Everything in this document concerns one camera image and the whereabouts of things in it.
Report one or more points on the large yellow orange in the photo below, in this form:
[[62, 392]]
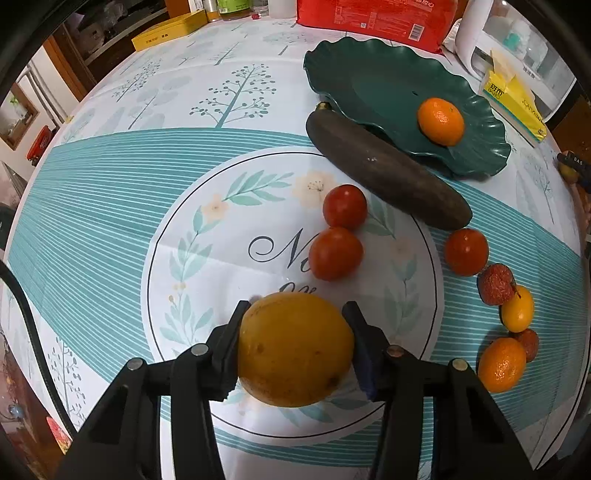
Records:
[[294, 349]]

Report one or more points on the dark brown cucumber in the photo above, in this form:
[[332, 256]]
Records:
[[387, 172]]

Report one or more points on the small mandarin orange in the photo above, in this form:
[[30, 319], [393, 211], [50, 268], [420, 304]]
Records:
[[441, 121]]

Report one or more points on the red tomato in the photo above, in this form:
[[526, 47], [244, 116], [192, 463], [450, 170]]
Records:
[[335, 254], [466, 252], [345, 206]]

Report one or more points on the white clear storage box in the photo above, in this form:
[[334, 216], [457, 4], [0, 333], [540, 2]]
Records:
[[487, 27]]

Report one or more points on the small yellow citrus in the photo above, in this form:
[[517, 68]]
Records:
[[517, 314]]

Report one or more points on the red paper cup package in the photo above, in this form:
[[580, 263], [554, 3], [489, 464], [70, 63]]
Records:
[[420, 23]]

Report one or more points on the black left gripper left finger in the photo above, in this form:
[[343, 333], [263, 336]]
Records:
[[120, 439]]

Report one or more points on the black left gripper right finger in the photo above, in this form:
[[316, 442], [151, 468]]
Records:
[[472, 439]]

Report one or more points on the red lychee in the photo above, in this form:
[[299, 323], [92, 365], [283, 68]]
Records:
[[529, 339], [496, 284]]

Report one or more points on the yellow flat box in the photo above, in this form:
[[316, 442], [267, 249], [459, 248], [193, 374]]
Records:
[[170, 29]]

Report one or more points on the yellow tissue pack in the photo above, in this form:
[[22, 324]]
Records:
[[502, 85]]

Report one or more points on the patterned teal tablecloth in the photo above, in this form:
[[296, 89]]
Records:
[[185, 182]]

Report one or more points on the dark green scalloped plate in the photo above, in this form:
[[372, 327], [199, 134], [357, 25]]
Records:
[[382, 87]]

